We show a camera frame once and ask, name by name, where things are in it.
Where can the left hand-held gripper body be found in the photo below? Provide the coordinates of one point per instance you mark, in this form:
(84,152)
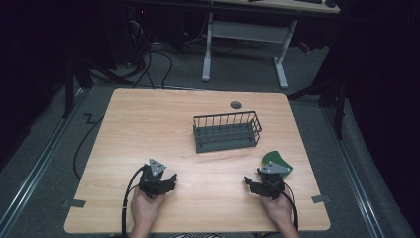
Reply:
(152,183)

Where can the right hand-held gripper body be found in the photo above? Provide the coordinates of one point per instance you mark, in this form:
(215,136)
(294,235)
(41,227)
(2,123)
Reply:
(272,181)

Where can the green sheet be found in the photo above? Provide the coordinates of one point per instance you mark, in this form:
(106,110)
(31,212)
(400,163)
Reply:
(275,157)

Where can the person's left hand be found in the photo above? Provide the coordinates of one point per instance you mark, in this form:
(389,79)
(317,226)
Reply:
(142,210)

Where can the person's right hand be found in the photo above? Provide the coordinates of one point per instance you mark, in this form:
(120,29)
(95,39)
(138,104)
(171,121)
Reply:
(280,211)

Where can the grey tape piece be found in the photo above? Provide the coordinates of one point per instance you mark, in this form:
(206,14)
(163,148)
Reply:
(320,199)
(74,203)

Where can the striped clothing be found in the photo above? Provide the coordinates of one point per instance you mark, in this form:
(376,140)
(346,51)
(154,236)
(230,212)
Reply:
(196,235)

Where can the black metal stand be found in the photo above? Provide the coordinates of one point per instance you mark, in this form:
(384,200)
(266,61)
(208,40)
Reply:
(338,109)
(69,89)

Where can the red object under desk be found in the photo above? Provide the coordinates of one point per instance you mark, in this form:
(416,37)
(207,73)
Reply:
(304,47)

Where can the white-legged desk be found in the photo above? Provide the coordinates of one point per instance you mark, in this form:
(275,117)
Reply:
(251,31)

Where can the black keyboard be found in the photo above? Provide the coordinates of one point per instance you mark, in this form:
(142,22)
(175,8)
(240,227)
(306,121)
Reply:
(308,1)

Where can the black computer mouse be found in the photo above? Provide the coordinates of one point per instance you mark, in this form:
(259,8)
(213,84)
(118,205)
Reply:
(331,3)

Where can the metal floor rail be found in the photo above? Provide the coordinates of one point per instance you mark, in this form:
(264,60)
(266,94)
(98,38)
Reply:
(356,178)
(36,168)

